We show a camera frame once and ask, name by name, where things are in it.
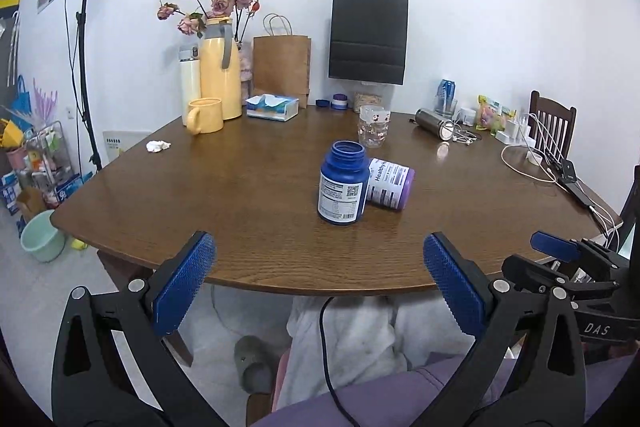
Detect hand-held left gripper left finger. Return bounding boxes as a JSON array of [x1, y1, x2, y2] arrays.
[[51, 231, 226, 427]]

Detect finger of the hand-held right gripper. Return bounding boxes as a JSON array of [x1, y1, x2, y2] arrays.
[[501, 254, 577, 296], [531, 231, 584, 264]]

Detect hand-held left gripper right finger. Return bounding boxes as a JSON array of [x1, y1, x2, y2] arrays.
[[410, 231, 588, 427]]

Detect purple pill bottle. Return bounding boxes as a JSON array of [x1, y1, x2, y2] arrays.
[[364, 157, 416, 211]]

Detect clear printed glass cup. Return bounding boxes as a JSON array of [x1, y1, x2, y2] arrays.
[[358, 105, 391, 150]]

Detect black phone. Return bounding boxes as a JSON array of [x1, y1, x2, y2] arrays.
[[556, 158, 597, 208]]

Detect grey slipper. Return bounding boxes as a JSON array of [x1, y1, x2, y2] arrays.
[[233, 335, 279, 396]]

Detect white fluffy robe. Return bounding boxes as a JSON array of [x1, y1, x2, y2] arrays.
[[287, 296, 477, 389]]

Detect white charger block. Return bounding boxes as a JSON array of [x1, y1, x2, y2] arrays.
[[496, 116, 534, 144]]

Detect wooden chair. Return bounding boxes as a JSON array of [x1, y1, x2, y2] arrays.
[[528, 90, 577, 164]]

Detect purple pants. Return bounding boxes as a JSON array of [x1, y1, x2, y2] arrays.
[[249, 354, 518, 427]]

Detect blue pill bottle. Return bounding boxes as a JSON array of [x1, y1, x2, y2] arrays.
[[318, 140, 370, 225]]

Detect colourful snack packet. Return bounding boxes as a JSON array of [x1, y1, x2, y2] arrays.
[[475, 95, 517, 130]]

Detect green plastic basin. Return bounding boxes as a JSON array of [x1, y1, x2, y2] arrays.
[[19, 209, 66, 263]]

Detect white floor heater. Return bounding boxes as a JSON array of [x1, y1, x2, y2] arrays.
[[102, 130, 139, 158]]

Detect stainless steel tumbler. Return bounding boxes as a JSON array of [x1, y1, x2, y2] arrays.
[[414, 107, 455, 141]]

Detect yellow mug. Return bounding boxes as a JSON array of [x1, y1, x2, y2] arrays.
[[186, 97, 225, 136]]

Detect cardboard box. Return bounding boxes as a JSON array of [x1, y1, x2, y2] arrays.
[[17, 186, 49, 221]]

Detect blue drink can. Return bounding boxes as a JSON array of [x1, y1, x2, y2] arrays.
[[436, 79, 457, 117]]

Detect blue tissue box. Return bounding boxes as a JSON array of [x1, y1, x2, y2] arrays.
[[245, 94, 300, 123]]

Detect clear plastic jar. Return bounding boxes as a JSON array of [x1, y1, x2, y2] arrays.
[[353, 91, 384, 114]]

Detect cream thermos bottle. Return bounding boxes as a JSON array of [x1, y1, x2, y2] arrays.
[[178, 46, 202, 126]]

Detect yellow thermos jug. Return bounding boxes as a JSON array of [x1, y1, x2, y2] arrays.
[[198, 17, 244, 122]]

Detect purple dried flowers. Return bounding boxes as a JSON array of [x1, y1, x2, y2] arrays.
[[32, 78, 59, 118]]

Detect brown paper bag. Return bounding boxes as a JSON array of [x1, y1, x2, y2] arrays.
[[252, 13, 312, 108]]

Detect blue gift bag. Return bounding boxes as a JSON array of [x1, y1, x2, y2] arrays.
[[9, 75, 32, 128]]

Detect black light stand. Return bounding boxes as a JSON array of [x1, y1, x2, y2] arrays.
[[74, 0, 104, 172]]

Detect black paper bag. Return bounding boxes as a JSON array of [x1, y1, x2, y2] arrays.
[[328, 0, 409, 86]]

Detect white cable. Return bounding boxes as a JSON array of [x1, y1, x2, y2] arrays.
[[501, 112, 623, 253]]

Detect black cable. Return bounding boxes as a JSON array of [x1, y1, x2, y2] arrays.
[[318, 296, 362, 427]]

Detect wire storage rack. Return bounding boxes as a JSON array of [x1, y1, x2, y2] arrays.
[[22, 120, 77, 204]]

